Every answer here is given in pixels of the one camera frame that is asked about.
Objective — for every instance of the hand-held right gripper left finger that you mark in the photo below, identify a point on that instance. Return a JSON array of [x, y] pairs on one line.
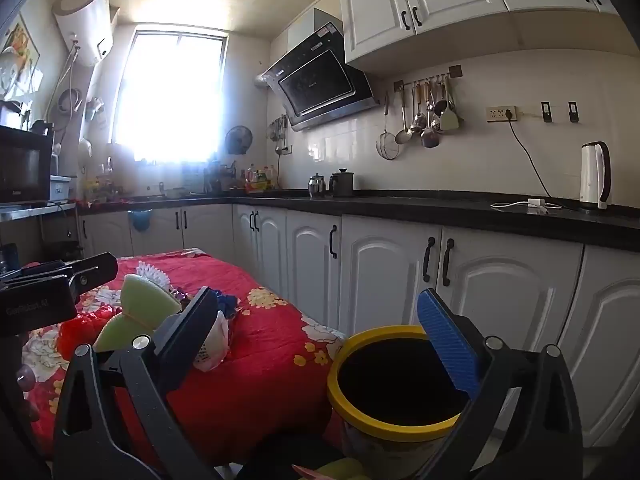
[[192, 330]]

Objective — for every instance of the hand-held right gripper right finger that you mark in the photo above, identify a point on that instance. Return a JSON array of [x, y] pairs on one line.
[[445, 340]]

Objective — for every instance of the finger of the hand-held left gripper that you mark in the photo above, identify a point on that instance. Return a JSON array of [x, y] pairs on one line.
[[97, 267]]

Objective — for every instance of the yellow rimmed trash bin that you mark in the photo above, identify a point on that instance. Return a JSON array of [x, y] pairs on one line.
[[395, 434]]

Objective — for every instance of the white crumpled packet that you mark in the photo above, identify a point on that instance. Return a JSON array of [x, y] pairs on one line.
[[215, 345]]

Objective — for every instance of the purple snack wrapper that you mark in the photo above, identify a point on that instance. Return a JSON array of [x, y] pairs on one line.
[[182, 297]]

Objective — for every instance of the blue crumpled plastic bag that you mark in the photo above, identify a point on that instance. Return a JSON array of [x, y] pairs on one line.
[[227, 305]]

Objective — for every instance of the white pleated paper liner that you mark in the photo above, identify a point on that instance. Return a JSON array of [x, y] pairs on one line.
[[152, 274]]

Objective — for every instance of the red shiny wrapper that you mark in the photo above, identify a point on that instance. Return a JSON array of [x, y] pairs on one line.
[[82, 332]]

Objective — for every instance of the blue hanging container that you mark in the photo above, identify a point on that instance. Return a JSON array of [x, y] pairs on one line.
[[140, 220]]

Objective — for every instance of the red floral blanket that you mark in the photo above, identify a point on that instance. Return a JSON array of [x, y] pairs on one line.
[[270, 350]]

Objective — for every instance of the white storage box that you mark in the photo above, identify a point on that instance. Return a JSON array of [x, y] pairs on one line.
[[60, 188]]

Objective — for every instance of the row of white base cabinets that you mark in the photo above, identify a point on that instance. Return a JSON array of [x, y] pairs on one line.
[[380, 270]]

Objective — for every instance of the black microwave oven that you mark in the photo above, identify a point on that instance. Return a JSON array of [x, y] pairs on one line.
[[22, 165]]

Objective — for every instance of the black kitchen countertop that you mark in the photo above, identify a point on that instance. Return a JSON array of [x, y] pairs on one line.
[[450, 210]]

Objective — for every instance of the group of condiment bottles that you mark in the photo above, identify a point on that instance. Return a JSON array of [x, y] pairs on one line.
[[259, 180]]

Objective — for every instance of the kitchen window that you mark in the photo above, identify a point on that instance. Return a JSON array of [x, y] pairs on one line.
[[170, 95]]

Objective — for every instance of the dark lidded pot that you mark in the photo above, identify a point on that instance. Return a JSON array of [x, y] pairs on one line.
[[342, 183]]

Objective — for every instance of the steel teapot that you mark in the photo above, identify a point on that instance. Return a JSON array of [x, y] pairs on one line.
[[317, 186]]

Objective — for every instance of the large dark ladle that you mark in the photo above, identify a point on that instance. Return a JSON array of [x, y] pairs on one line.
[[430, 137]]

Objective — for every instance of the steel mesh strainer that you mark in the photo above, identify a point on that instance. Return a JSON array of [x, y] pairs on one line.
[[387, 142]]

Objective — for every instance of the steel ladle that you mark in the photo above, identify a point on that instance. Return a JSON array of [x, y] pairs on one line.
[[403, 135]]

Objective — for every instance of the white electric kettle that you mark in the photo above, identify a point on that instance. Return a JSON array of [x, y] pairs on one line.
[[592, 175]]

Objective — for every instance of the steel serving spoon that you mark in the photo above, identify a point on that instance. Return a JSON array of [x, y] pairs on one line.
[[419, 120]]

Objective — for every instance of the dark slotted spoon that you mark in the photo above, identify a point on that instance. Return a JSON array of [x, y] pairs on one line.
[[440, 107]]

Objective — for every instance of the white water heater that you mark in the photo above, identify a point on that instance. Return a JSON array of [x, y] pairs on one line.
[[82, 17]]

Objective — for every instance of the black range hood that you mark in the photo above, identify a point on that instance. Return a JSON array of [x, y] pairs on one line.
[[320, 85]]

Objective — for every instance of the small wall fan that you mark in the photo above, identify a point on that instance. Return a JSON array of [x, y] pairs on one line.
[[238, 139]]

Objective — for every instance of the wall picture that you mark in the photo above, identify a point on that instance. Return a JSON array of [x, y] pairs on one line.
[[20, 50]]

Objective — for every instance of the beige wall power strip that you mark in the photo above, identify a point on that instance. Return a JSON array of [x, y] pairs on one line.
[[501, 113]]

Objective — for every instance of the black wall hook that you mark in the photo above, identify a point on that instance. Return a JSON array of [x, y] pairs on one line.
[[573, 111], [547, 112]]

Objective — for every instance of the utensil hanging rail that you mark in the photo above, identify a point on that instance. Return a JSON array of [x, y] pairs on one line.
[[430, 80]]

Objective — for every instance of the row of white wall cabinets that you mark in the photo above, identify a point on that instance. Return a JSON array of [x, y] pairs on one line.
[[450, 5]]

